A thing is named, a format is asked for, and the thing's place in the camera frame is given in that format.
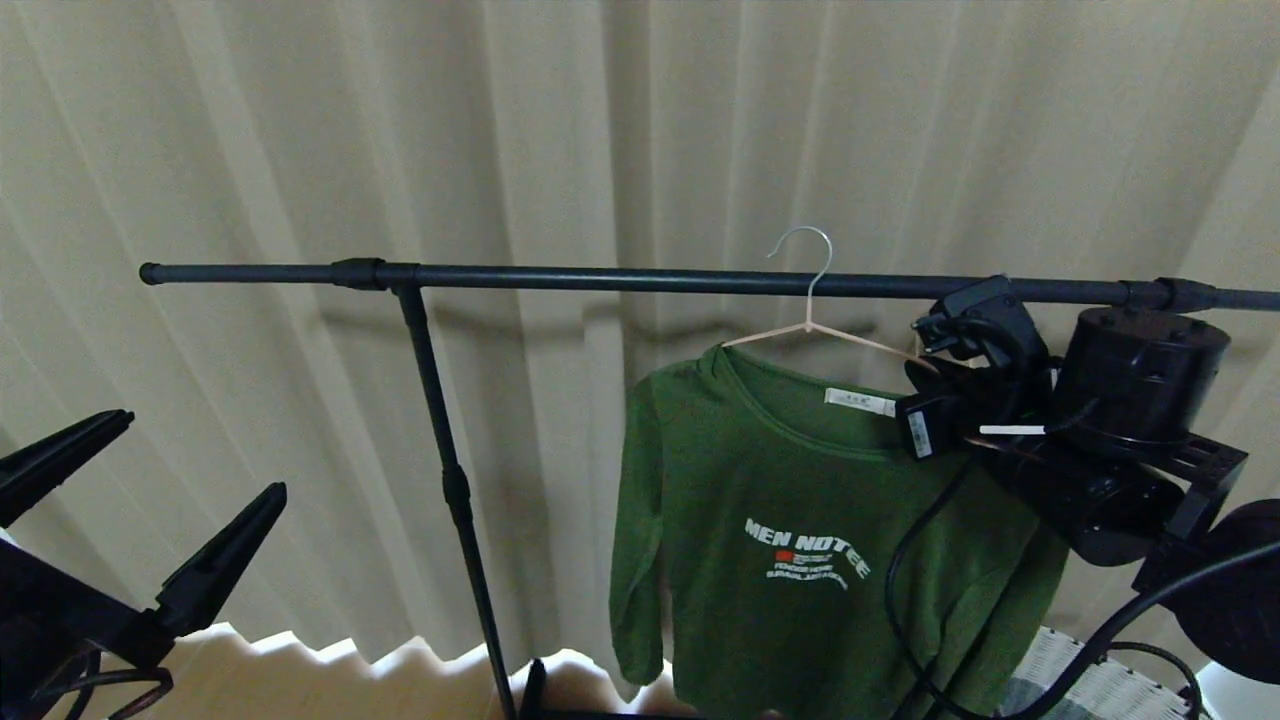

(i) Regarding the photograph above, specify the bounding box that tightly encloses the white laundry basket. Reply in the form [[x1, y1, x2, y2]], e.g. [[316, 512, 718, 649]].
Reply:
[[1000, 625, 1216, 720]]

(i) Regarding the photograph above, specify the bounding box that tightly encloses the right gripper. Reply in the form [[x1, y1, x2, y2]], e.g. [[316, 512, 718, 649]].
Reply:
[[895, 360, 1059, 464]]

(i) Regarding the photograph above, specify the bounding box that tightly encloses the pink clothes hanger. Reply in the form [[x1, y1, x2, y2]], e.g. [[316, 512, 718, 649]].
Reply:
[[720, 226, 936, 369]]

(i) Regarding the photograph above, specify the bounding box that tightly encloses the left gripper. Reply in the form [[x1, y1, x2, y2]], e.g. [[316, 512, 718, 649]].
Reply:
[[0, 408, 289, 720]]

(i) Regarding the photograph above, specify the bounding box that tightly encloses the black clothes rack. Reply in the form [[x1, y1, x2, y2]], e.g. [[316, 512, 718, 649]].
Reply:
[[138, 257, 1280, 720]]

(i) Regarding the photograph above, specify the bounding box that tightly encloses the beige curtain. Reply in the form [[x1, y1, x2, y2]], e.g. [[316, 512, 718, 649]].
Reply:
[[0, 0, 1280, 701]]

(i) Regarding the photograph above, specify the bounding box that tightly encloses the green shirt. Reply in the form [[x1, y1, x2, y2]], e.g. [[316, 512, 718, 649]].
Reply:
[[608, 343, 1069, 720]]

